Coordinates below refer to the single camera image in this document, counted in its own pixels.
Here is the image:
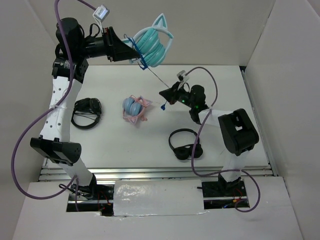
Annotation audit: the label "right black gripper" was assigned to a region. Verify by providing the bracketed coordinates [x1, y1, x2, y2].
[160, 81, 196, 109]

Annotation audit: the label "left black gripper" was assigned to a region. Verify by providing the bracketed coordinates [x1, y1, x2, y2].
[76, 26, 140, 62]

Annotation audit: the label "blue headphone cable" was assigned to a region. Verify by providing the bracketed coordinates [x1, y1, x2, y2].
[126, 36, 173, 111]

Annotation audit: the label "teal cat ear headphones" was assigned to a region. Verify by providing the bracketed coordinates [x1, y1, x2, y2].
[121, 13, 174, 70]

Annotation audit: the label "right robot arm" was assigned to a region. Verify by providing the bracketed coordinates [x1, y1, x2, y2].
[159, 82, 259, 196]

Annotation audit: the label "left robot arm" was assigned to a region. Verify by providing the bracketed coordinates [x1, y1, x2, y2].
[30, 17, 139, 200]

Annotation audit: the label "pink blue cat headphones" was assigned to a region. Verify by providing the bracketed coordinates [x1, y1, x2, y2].
[122, 95, 153, 125]

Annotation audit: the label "small black headphones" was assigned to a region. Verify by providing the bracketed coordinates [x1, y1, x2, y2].
[168, 128, 204, 161]

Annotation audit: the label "white taped cover plate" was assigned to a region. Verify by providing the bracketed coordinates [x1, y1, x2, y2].
[113, 179, 205, 217]

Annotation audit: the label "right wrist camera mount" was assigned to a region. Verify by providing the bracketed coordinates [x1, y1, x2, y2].
[177, 70, 190, 90]

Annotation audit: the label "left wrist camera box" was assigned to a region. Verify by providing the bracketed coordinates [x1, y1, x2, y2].
[92, 4, 110, 30]

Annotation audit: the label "large black wired headphones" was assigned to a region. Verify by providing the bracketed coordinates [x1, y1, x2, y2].
[71, 97, 102, 130]

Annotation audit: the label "aluminium rail frame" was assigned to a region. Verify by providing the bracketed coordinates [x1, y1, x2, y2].
[37, 66, 278, 183]

